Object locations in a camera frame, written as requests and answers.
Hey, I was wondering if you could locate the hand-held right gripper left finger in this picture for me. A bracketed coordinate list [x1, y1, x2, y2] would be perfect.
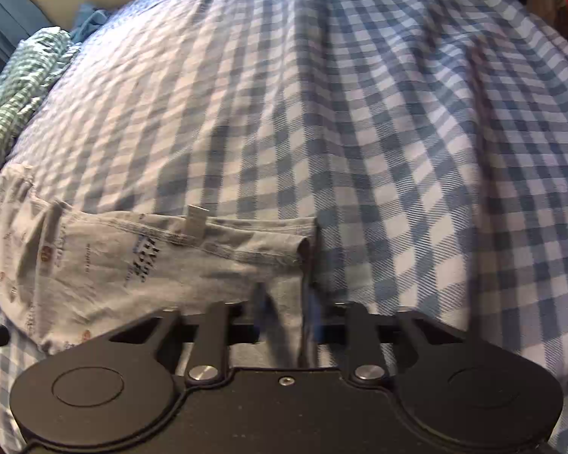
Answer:
[108, 283, 272, 385]

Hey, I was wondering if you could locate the grey printed sweatshirt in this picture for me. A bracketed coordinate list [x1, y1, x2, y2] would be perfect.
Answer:
[0, 163, 321, 370]

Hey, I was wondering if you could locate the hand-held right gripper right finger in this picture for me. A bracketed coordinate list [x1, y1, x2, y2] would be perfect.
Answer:
[307, 289, 465, 385]

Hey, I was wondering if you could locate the blue checked bed sheet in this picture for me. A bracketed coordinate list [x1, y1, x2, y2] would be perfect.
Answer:
[0, 0, 568, 454]

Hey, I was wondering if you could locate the green checked blanket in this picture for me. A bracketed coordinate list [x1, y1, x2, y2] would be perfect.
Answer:
[0, 26, 77, 181]

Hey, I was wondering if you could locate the plain blue cloth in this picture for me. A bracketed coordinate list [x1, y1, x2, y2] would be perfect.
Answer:
[70, 2, 120, 42]

